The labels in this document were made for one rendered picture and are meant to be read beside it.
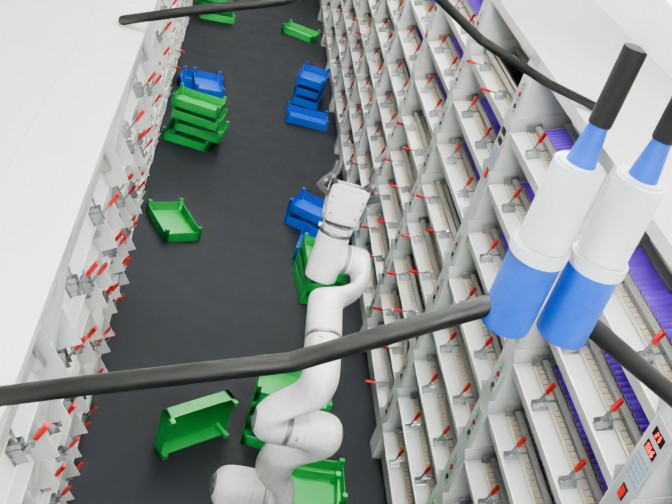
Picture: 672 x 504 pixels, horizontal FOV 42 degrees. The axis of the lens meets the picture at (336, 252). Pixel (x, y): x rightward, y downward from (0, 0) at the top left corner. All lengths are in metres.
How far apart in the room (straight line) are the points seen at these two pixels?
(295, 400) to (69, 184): 0.77
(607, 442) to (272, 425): 0.76
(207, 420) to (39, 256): 2.25
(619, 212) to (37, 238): 0.90
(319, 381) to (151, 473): 1.52
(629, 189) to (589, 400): 1.26
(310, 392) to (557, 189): 1.19
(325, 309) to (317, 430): 0.29
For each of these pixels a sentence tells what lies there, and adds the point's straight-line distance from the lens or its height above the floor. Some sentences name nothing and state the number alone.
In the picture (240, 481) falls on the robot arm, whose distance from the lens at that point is 2.42.
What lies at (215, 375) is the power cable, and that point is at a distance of 1.04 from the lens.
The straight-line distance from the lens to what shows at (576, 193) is 0.93.
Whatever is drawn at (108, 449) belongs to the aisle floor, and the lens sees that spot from 3.48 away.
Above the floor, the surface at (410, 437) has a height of 0.36.
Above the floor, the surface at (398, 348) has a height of 0.38.
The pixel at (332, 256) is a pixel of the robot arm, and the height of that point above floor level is 1.39.
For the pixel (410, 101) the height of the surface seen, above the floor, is 1.04.
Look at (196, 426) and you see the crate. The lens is 3.57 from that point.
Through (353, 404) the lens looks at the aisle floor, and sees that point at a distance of 3.95.
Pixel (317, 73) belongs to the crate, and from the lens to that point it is 6.81.
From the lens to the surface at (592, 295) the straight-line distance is 1.01.
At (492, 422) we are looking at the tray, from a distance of 2.62.
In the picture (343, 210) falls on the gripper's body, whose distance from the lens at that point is 2.19.
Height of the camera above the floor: 2.55
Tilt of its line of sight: 31 degrees down
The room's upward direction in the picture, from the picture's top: 18 degrees clockwise
